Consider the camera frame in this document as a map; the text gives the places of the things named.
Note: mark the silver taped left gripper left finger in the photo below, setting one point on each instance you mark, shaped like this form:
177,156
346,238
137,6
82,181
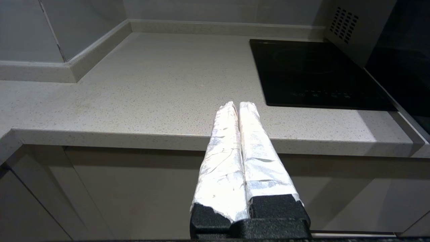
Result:
221,168

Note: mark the silver taped left gripper right finger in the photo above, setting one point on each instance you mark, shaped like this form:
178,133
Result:
262,168

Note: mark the black glass microwave door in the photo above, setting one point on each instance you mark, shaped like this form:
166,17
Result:
403,67

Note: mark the silver microwave oven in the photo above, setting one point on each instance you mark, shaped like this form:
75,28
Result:
362,30

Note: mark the grey cabinet front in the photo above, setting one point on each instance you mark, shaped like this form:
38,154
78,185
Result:
418,228
50,201
151,195

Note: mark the black induction cooktop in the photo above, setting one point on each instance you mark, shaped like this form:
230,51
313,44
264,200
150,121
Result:
319,77

